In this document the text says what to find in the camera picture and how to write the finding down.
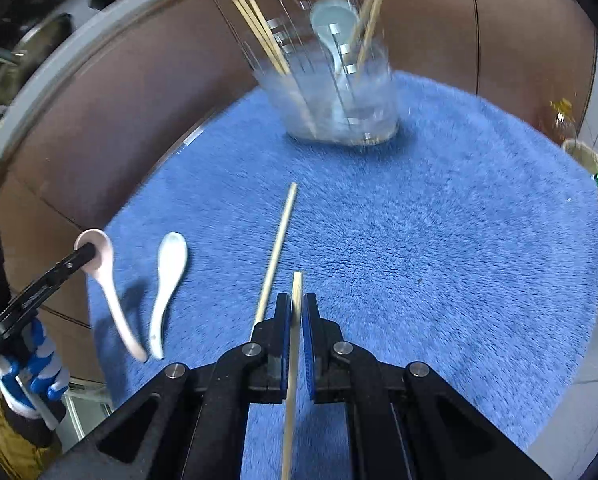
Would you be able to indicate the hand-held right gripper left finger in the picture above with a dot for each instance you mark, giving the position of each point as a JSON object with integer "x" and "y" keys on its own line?
{"x": 282, "y": 355}

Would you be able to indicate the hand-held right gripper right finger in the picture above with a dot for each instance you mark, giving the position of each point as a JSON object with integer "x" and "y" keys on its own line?
{"x": 309, "y": 360}

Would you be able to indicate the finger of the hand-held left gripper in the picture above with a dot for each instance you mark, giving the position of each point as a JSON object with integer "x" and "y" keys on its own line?
{"x": 29, "y": 300}

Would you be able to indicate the wooden chopstick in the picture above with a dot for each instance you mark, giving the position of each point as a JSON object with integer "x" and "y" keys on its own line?
{"x": 274, "y": 260}
{"x": 290, "y": 435}

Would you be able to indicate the pale pink spoon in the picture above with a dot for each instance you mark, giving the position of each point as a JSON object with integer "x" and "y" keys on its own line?
{"x": 114, "y": 300}

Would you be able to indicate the group of wooden chopsticks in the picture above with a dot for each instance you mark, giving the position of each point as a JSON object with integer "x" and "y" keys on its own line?
{"x": 266, "y": 37}

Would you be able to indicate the large white spoon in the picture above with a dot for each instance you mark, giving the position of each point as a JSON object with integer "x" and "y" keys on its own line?
{"x": 334, "y": 22}

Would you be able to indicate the person's left forearm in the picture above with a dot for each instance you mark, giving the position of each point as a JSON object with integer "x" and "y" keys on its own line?
{"x": 14, "y": 445}

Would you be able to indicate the person's left hand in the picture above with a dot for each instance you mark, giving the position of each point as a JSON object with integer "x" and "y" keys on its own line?
{"x": 44, "y": 360}

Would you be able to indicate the small white spoon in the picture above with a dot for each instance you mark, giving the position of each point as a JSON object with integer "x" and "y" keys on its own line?
{"x": 171, "y": 260}

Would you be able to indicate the blue fluffy mat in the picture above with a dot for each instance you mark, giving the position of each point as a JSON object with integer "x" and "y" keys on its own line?
{"x": 429, "y": 260}

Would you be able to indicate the bronze wok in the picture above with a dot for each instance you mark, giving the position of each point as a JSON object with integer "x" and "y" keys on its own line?
{"x": 34, "y": 60}

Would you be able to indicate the cooking oil bottle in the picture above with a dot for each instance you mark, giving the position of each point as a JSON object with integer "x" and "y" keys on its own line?
{"x": 561, "y": 120}

